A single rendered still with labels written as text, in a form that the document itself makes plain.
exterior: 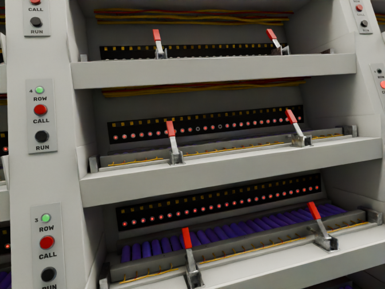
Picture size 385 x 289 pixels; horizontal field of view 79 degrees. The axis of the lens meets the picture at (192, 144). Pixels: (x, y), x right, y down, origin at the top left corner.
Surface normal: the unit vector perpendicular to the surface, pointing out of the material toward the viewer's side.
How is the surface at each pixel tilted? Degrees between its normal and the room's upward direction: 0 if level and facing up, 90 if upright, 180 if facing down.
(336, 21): 90
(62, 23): 90
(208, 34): 90
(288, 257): 16
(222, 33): 90
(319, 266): 105
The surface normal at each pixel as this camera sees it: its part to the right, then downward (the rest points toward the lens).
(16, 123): 0.21, -0.20
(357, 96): -0.97, 0.11
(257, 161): 0.24, 0.06
